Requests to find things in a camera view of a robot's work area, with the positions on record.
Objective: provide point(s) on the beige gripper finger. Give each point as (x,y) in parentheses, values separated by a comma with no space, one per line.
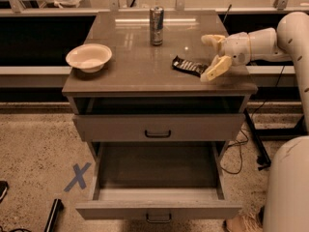
(213,40)
(219,65)

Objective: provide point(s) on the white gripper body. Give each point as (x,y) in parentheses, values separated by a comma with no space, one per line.
(237,49)

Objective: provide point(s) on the black rxbar chocolate wrapper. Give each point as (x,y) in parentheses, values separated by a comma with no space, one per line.
(187,66)

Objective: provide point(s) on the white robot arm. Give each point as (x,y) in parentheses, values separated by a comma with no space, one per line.
(288,42)

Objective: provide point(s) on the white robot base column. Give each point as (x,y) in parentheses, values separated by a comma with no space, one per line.
(287,205)

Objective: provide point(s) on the grey drawer cabinet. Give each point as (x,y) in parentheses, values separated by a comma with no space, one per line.
(139,78)

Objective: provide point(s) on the open grey middle drawer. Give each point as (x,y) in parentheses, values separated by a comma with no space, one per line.
(157,182)

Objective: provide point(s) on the silver blue energy drink can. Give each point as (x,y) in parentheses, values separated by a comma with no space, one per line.
(156,25)

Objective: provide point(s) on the black table leg stand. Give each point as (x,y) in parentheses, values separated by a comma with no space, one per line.
(259,136)

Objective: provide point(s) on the blue tape cross mark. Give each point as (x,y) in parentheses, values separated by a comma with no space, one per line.
(78,177)

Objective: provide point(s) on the black bar on floor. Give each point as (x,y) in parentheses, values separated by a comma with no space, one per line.
(56,208)

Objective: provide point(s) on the black shoe at left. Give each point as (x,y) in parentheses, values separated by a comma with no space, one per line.
(4,186)

